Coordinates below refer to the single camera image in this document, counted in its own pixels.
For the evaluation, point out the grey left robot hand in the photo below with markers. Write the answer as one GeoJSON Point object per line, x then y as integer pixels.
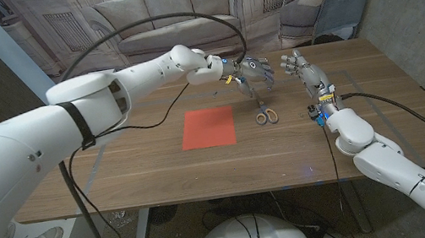
{"type": "Point", "coordinates": [254, 69]}

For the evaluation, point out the white table leg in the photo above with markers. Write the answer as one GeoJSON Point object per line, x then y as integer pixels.
{"type": "Point", "coordinates": [357, 207]}
{"type": "Point", "coordinates": [141, 237]}

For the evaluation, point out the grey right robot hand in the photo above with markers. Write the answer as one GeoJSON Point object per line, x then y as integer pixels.
{"type": "Point", "coordinates": [315, 79]}

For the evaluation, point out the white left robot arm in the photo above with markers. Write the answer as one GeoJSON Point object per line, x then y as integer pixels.
{"type": "Point", "coordinates": [10, 168]}

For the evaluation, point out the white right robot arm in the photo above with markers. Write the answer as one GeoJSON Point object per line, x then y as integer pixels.
{"type": "Point", "coordinates": [391, 167]}

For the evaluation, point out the red origami paper sheet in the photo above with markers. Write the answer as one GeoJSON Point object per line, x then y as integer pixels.
{"type": "Point", "coordinates": [207, 128]}

